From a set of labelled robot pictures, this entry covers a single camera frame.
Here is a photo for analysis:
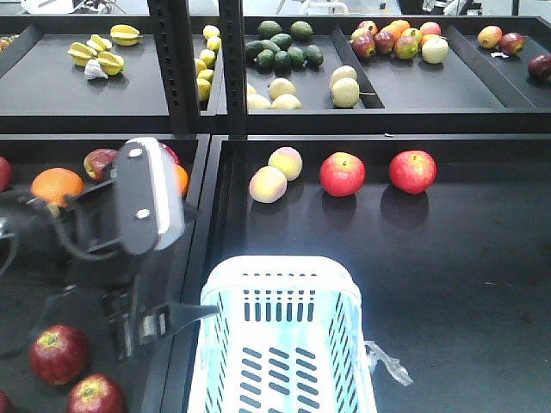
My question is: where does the clear plastic strip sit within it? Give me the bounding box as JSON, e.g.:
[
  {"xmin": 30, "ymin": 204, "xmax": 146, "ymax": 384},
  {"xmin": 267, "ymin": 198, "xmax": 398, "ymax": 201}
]
[{"xmin": 364, "ymin": 341, "xmax": 414, "ymax": 386}]

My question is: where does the black wooden produce stand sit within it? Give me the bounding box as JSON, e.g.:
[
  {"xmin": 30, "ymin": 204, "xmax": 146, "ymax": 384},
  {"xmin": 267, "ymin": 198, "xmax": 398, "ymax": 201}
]
[{"xmin": 1, "ymin": 16, "xmax": 550, "ymax": 412}]

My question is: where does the orange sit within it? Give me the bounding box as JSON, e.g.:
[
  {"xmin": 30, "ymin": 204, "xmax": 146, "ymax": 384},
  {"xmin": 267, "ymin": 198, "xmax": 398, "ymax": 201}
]
[
  {"xmin": 31, "ymin": 167, "xmax": 84, "ymax": 207},
  {"xmin": 175, "ymin": 164, "xmax": 189, "ymax": 196}
]

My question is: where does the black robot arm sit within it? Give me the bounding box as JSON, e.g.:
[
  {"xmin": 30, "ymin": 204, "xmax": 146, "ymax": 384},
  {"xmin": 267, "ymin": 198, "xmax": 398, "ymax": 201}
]
[{"xmin": 1, "ymin": 167, "xmax": 126, "ymax": 359}]

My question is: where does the light blue plastic basket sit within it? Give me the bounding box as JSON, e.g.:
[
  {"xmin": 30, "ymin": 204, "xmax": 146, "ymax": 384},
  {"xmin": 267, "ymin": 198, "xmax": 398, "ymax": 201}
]
[{"xmin": 188, "ymin": 256, "xmax": 376, "ymax": 412}]

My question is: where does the dark red apple bottom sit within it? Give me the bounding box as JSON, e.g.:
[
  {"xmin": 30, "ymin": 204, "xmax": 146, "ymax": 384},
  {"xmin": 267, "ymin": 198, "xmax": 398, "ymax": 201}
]
[{"xmin": 65, "ymin": 374, "xmax": 127, "ymax": 413}]

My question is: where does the dark red apple back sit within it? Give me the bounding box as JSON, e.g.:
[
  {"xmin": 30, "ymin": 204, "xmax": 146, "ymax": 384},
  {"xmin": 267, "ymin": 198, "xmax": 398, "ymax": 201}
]
[{"xmin": 83, "ymin": 148, "xmax": 118, "ymax": 182}]

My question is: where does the orange right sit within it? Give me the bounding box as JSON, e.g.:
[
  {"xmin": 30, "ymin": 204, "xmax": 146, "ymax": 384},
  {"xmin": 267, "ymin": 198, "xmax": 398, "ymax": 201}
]
[{"xmin": 175, "ymin": 164, "xmax": 189, "ymax": 196}]

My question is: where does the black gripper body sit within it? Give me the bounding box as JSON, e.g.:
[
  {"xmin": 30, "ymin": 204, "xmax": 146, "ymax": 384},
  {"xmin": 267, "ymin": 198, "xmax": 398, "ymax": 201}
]
[{"xmin": 64, "ymin": 163, "xmax": 201, "ymax": 361}]

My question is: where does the white garlic bulb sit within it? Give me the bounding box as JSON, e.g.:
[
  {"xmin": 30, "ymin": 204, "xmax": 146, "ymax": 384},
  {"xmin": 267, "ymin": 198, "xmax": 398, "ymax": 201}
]
[{"xmin": 84, "ymin": 59, "xmax": 108, "ymax": 80}]

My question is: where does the red bell pepper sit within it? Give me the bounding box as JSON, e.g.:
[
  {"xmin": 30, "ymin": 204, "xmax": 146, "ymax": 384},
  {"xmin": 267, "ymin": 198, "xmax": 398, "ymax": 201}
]
[{"xmin": 159, "ymin": 142, "xmax": 181, "ymax": 165}]

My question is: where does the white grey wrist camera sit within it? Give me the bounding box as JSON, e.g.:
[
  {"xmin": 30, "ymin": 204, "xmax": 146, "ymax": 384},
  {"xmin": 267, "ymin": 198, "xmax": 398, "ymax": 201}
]
[{"xmin": 115, "ymin": 137, "xmax": 185, "ymax": 255}]

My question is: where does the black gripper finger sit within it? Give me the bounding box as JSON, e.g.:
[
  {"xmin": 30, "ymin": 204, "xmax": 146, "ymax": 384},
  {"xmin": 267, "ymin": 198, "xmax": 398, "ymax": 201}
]
[{"xmin": 138, "ymin": 302, "xmax": 219, "ymax": 344}]

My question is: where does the orange left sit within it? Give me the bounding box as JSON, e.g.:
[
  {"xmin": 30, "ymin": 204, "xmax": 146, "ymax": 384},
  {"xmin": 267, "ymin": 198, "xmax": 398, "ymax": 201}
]
[{"xmin": 31, "ymin": 167, "xmax": 84, "ymax": 207}]

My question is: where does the red apple right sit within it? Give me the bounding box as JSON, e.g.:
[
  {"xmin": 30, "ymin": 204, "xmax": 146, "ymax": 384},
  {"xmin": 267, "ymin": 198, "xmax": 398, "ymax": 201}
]
[{"xmin": 389, "ymin": 150, "xmax": 437, "ymax": 194}]

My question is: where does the pale peach back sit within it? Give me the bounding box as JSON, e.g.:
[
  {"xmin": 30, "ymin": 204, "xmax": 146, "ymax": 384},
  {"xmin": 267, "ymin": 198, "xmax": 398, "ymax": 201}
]
[{"xmin": 268, "ymin": 146, "xmax": 303, "ymax": 182}]

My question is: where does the pale peach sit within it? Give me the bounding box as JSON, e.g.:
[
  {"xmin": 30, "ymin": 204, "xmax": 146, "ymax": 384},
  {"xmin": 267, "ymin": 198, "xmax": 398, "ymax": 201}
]
[
  {"xmin": 268, "ymin": 146, "xmax": 303, "ymax": 182},
  {"xmin": 249, "ymin": 166, "xmax": 288, "ymax": 204}
]

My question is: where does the dark red apple front left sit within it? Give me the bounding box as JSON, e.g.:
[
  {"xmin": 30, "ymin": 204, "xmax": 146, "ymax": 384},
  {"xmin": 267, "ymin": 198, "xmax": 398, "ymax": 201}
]
[{"xmin": 29, "ymin": 324, "xmax": 90, "ymax": 385}]

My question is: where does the pale peach front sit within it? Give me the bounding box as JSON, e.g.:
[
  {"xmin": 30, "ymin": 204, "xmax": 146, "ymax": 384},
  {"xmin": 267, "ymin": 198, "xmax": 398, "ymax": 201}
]
[{"xmin": 249, "ymin": 166, "xmax": 288, "ymax": 204}]

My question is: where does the red apple middle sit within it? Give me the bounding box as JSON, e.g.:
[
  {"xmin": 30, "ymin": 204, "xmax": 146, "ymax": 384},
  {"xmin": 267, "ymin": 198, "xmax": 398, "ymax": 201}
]
[{"xmin": 319, "ymin": 151, "xmax": 366, "ymax": 197}]

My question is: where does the yellow starfruit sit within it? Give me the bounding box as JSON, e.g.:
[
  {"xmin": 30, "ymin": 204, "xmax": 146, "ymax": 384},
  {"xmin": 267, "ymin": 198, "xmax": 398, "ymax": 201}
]
[{"xmin": 110, "ymin": 24, "xmax": 141, "ymax": 46}]

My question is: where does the dark red apple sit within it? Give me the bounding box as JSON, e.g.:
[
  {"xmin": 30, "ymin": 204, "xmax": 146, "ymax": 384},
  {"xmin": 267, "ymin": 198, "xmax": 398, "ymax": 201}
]
[
  {"xmin": 65, "ymin": 374, "xmax": 127, "ymax": 413},
  {"xmin": 29, "ymin": 324, "xmax": 90, "ymax": 385},
  {"xmin": 83, "ymin": 148, "xmax": 118, "ymax": 182}
]

